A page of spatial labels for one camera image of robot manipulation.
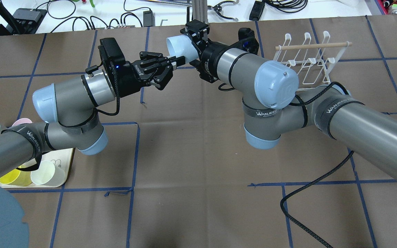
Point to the aluminium frame post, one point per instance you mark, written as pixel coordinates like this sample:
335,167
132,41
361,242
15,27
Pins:
199,10

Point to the white wire cup rack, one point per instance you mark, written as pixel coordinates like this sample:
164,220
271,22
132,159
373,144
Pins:
312,61

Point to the cream white plastic cup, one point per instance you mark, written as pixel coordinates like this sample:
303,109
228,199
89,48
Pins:
48,174

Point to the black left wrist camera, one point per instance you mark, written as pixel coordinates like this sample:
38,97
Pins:
111,54

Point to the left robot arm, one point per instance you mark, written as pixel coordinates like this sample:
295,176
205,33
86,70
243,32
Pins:
69,110

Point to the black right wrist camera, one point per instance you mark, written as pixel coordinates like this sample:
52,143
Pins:
247,40

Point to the pink plastic cup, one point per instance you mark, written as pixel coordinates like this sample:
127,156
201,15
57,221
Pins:
22,121

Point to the cream plastic tray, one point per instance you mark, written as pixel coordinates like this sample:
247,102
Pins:
62,158

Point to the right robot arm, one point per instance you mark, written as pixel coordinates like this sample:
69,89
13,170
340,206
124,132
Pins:
272,105

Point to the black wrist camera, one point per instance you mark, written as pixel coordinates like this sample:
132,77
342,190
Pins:
111,54
247,40

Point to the light blue plastic cup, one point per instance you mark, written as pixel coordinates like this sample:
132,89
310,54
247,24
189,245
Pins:
181,45

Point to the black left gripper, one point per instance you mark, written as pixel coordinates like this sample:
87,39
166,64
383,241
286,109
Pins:
128,76

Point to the yellow plastic cup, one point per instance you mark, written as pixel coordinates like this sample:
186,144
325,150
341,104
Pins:
17,177

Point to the black power adapter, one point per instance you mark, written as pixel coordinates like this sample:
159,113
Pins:
257,11

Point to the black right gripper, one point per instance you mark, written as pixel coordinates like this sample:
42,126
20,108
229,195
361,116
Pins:
208,55

